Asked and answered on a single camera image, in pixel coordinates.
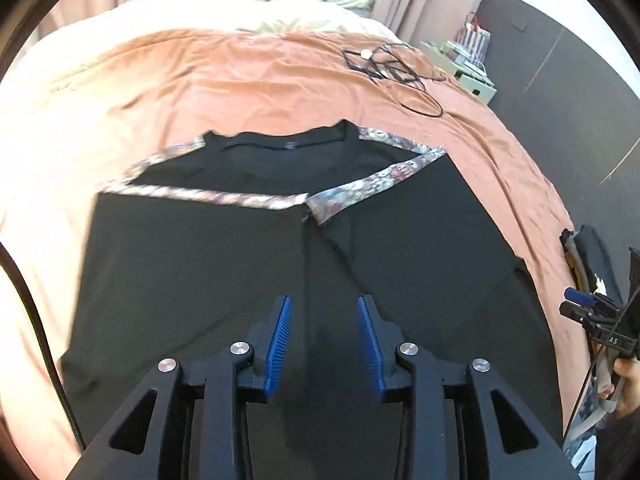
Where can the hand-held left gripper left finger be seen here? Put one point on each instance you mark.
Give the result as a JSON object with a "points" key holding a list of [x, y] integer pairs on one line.
{"points": [[276, 347]]}

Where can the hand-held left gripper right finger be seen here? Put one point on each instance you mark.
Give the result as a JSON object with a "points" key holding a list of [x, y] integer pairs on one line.
{"points": [[371, 347]]}

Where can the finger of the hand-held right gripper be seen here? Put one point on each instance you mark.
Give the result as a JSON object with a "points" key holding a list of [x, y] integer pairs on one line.
{"points": [[580, 312], [580, 296]]}

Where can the black shirt with floral trim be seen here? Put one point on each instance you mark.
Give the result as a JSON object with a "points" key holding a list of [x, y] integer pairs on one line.
{"points": [[200, 250]]}

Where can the person's right hand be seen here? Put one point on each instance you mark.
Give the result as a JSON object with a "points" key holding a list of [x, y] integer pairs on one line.
{"points": [[622, 377]]}

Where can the black bag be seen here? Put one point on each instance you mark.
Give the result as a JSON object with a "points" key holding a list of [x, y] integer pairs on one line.
{"points": [[592, 255]]}

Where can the white storage box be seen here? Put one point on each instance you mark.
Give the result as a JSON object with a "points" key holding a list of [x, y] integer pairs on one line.
{"points": [[477, 85]]}

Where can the orange bed sheet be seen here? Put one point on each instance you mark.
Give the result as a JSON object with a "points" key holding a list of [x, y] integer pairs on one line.
{"points": [[250, 80]]}

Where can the striped gift bag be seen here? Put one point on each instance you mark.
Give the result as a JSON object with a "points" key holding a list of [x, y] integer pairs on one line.
{"points": [[475, 35]]}

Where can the cream duvet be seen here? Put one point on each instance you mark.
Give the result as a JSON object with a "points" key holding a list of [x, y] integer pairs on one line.
{"points": [[200, 15]]}

